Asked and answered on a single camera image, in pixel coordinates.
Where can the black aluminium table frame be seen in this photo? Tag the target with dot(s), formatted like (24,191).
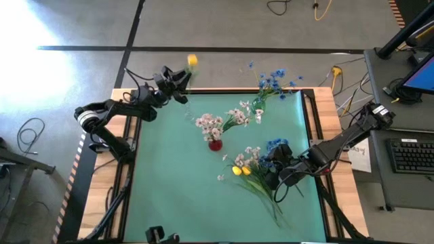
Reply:
(135,142)

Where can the yellow artificial tulip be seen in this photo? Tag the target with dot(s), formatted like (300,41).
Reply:
(192,60)
(246,171)
(236,171)

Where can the green table mat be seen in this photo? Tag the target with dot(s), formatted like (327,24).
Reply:
(176,203)

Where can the grey side desk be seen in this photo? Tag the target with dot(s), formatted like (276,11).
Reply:
(383,189)

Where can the blue artificial flower bunch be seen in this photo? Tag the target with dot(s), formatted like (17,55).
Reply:
(276,141)
(271,83)

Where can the small black device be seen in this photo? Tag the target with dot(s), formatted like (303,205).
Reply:
(156,234)

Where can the white flower stem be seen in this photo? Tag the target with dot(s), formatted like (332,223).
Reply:
(210,127)

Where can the black pole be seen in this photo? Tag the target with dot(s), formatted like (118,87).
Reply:
(403,34)

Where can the black keyboard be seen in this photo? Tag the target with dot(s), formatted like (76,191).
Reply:
(410,156)

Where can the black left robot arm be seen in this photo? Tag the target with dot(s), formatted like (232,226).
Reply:
(118,108)

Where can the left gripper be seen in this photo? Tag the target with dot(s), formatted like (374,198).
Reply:
(161,91)

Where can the red glass vase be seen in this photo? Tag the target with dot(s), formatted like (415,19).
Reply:
(215,145)

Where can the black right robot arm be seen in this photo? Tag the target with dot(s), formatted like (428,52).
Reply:
(346,135)

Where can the monitor with blue screen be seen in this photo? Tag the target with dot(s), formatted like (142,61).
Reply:
(424,78)

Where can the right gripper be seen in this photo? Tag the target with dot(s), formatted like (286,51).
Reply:
(296,171)

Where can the white paper sheet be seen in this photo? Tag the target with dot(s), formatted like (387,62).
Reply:
(361,161)

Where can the green glass vase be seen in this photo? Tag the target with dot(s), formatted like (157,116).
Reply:
(258,105)

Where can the orange striped hazard tape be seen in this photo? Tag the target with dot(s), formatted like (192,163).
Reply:
(68,189)

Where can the yellow power plug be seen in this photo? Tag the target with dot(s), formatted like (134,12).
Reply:
(336,71)

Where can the wooden table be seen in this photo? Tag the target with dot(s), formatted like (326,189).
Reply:
(101,183)

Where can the clear glass vase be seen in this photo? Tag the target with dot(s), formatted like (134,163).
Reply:
(188,115)

